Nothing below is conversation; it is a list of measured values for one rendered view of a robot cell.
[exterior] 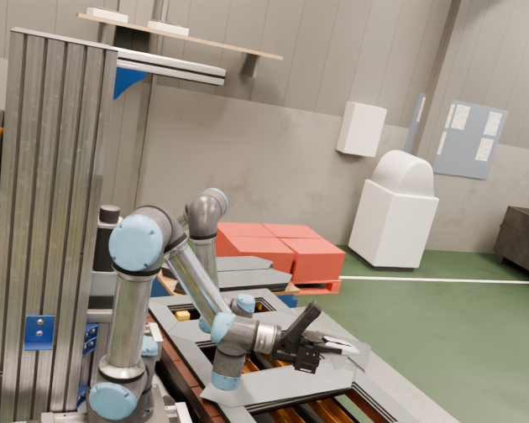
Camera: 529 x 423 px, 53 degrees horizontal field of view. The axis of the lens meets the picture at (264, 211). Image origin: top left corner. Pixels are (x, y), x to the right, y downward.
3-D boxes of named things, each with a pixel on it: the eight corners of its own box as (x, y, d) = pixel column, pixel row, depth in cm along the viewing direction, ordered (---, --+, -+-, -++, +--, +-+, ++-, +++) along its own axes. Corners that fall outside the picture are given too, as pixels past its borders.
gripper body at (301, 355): (316, 362, 135) (269, 352, 135) (323, 331, 134) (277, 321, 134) (317, 375, 127) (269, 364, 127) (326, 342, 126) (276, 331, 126)
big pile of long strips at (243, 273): (265, 263, 353) (267, 254, 351) (300, 290, 322) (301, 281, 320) (152, 268, 309) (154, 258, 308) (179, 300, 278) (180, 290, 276)
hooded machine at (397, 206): (390, 253, 692) (419, 152, 655) (419, 273, 639) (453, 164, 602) (346, 250, 664) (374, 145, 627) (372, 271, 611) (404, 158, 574)
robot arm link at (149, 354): (158, 373, 158) (164, 332, 154) (144, 399, 145) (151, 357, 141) (118, 363, 158) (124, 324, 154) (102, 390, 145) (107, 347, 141)
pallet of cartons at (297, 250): (222, 297, 470) (230, 252, 458) (198, 256, 549) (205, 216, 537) (343, 299, 519) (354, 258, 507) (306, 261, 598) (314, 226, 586)
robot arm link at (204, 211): (212, 201, 175) (224, 336, 187) (219, 194, 186) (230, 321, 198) (178, 202, 177) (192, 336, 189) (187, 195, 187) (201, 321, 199)
